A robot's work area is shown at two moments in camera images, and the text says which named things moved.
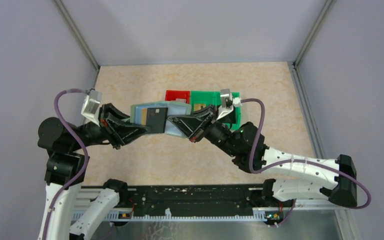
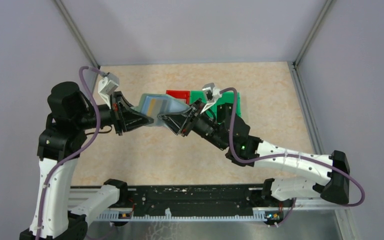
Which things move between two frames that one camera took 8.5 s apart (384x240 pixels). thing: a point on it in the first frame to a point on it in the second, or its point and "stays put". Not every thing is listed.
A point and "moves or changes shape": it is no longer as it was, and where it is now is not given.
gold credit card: [144, 113] moves or changes shape
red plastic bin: [173, 95] stays put
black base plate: [198, 198] stays put
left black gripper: [118, 134] to [124, 117]
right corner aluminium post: [329, 6] stays put
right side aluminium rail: [305, 112] stays put
